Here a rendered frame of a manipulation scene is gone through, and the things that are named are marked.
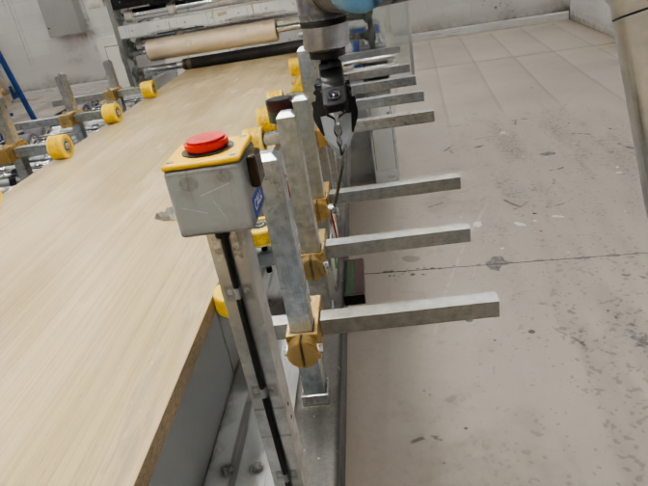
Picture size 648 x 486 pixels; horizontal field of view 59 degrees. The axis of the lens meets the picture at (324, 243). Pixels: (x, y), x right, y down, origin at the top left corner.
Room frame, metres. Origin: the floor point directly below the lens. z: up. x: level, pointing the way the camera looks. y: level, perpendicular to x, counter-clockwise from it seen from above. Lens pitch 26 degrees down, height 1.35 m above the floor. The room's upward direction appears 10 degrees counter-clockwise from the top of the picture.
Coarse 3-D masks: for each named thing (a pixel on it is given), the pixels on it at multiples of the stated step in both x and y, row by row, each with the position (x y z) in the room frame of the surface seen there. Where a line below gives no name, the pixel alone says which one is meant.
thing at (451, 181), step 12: (408, 180) 1.29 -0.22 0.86; (420, 180) 1.27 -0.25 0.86; (432, 180) 1.26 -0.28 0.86; (444, 180) 1.26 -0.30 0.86; (456, 180) 1.25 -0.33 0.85; (348, 192) 1.28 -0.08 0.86; (360, 192) 1.28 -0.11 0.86; (372, 192) 1.28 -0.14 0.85; (384, 192) 1.27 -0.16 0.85; (396, 192) 1.27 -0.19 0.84; (408, 192) 1.27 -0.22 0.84; (420, 192) 1.26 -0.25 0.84; (432, 192) 1.26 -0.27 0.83
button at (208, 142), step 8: (192, 136) 0.52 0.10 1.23; (200, 136) 0.52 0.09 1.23; (208, 136) 0.51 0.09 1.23; (216, 136) 0.51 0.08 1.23; (224, 136) 0.51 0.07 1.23; (184, 144) 0.51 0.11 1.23; (192, 144) 0.50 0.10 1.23; (200, 144) 0.50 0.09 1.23; (208, 144) 0.50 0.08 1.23; (216, 144) 0.50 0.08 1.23; (224, 144) 0.50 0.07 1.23; (192, 152) 0.50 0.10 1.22; (200, 152) 0.50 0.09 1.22
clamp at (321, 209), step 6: (324, 186) 1.32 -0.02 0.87; (318, 198) 1.25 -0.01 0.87; (324, 198) 1.24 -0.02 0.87; (318, 204) 1.22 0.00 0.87; (324, 204) 1.22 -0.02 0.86; (318, 210) 1.22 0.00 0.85; (324, 210) 1.22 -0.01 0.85; (318, 216) 1.23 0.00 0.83; (324, 216) 1.22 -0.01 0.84; (330, 216) 1.24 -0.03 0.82; (318, 222) 1.22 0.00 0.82
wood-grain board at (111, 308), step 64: (256, 64) 3.43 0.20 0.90; (128, 128) 2.26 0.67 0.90; (192, 128) 2.07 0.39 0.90; (64, 192) 1.56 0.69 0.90; (128, 192) 1.45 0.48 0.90; (0, 256) 1.16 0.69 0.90; (64, 256) 1.09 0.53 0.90; (128, 256) 1.04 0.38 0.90; (192, 256) 0.98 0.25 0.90; (0, 320) 0.86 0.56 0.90; (64, 320) 0.83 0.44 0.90; (128, 320) 0.79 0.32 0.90; (192, 320) 0.76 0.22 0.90; (0, 384) 0.68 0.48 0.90; (64, 384) 0.65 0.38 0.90; (128, 384) 0.62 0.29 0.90; (0, 448) 0.54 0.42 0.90; (64, 448) 0.52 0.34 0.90; (128, 448) 0.50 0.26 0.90
